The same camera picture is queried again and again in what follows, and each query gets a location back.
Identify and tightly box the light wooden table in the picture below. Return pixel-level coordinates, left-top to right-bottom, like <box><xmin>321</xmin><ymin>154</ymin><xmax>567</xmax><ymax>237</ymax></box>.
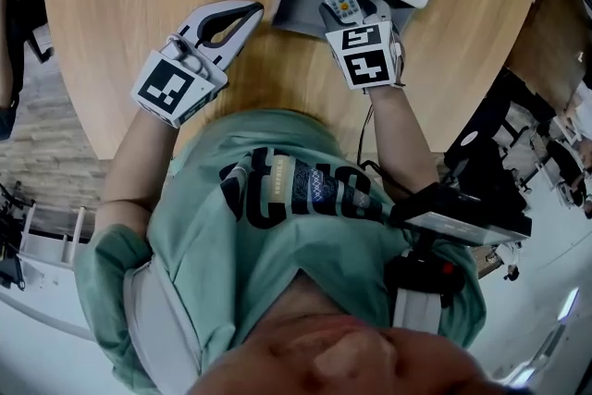
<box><xmin>41</xmin><ymin>0</ymin><xmax>542</xmax><ymax>161</ymax></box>

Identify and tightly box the black chest-mounted monitor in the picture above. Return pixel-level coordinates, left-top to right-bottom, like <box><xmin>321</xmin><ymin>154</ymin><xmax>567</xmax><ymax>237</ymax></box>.
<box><xmin>388</xmin><ymin>182</ymin><xmax>533</xmax><ymax>246</ymax></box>

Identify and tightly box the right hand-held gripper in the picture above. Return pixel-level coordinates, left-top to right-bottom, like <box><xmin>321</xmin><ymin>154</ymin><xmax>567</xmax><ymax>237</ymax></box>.
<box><xmin>318</xmin><ymin>0</ymin><xmax>405</xmax><ymax>92</ymax></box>

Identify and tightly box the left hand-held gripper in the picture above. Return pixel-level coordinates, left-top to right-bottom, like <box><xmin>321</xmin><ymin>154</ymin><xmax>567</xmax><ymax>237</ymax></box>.
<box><xmin>130</xmin><ymin>0</ymin><xmax>265</xmax><ymax>130</ymax></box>

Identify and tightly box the person's left forearm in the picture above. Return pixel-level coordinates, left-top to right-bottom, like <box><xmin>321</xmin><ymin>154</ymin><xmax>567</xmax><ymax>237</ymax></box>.
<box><xmin>94</xmin><ymin>108</ymin><xmax>180</xmax><ymax>241</ymax></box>

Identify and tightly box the black office chair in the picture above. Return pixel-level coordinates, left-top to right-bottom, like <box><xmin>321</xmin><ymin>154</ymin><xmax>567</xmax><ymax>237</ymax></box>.
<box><xmin>443</xmin><ymin>68</ymin><xmax>531</xmax><ymax>209</ymax></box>

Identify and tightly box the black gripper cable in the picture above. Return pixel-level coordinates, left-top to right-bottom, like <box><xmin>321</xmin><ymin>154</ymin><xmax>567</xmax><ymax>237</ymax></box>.
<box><xmin>355</xmin><ymin>103</ymin><xmax>395</xmax><ymax>200</ymax></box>

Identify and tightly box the person's green printed shirt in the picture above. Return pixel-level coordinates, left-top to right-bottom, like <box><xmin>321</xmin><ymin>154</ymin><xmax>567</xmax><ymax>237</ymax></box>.
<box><xmin>73</xmin><ymin>108</ymin><xmax>487</xmax><ymax>395</ymax></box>

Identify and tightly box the black monitor mount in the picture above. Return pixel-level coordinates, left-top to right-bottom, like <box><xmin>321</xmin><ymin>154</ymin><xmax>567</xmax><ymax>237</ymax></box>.
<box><xmin>386</xmin><ymin>240</ymin><xmax>466</xmax><ymax>307</ymax></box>

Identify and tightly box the grey shoulder strap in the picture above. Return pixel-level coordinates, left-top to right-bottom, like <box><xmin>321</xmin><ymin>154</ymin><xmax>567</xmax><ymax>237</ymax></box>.
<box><xmin>122</xmin><ymin>254</ymin><xmax>204</xmax><ymax>395</ymax></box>

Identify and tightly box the white chest strap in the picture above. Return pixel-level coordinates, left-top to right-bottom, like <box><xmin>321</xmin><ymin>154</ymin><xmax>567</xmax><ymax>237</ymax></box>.
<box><xmin>392</xmin><ymin>286</ymin><xmax>441</xmax><ymax>334</ymax></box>

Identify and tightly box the person's right forearm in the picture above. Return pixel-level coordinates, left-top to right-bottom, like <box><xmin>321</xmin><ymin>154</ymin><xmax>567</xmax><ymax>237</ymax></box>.
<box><xmin>367</xmin><ymin>85</ymin><xmax>440</xmax><ymax>200</ymax></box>

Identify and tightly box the person's chin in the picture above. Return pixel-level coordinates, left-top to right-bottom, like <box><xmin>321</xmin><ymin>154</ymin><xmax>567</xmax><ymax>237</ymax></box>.
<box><xmin>187</xmin><ymin>314</ymin><xmax>524</xmax><ymax>395</ymax></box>

